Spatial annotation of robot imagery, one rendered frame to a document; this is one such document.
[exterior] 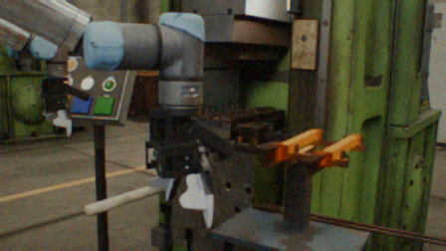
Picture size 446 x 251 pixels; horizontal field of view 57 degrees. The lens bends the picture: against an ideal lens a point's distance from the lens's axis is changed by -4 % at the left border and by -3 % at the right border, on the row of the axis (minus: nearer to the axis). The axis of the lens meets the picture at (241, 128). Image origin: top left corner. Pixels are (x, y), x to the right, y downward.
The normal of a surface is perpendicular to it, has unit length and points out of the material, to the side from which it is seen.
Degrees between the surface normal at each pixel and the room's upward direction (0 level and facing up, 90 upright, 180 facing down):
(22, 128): 90
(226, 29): 90
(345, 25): 90
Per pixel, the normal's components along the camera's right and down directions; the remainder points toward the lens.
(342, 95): -0.56, 0.12
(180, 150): 0.60, 0.16
